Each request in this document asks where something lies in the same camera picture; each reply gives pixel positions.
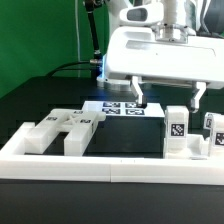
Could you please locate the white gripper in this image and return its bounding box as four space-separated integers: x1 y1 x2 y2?
103 1 224 113

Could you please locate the white chair seat block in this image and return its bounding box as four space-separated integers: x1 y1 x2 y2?
163 134 209 160

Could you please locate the white paper marker sheet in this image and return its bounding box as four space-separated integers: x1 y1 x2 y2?
82 101 164 118

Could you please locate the black robot cable hose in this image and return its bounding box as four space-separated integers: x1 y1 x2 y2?
45 0 103 78

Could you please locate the white chair back frame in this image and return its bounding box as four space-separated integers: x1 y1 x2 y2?
25 109 106 156

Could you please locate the thin white hanging cable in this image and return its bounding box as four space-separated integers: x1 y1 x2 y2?
76 0 82 78

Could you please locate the white U-shaped fence frame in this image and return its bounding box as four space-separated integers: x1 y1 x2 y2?
0 122 224 185

